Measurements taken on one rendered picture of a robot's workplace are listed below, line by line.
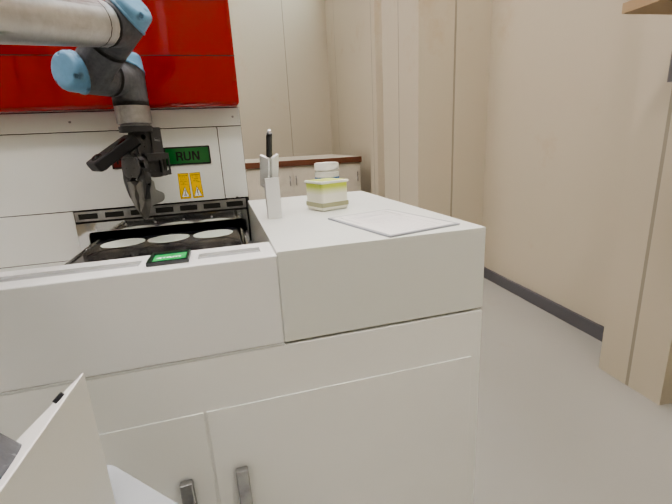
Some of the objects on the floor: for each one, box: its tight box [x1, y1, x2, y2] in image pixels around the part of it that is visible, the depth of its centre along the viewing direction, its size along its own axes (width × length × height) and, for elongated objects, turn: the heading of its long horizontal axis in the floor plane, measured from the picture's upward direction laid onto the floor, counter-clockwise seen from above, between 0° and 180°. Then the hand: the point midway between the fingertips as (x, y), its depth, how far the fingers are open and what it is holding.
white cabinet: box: [0, 308, 482, 504], centre depth 97 cm, size 64×96×82 cm, turn 117°
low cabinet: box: [245, 154, 362, 200], centre depth 626 cm, size 194×240×92 cm
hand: (142, 213), depth 96 cm, fingers closed
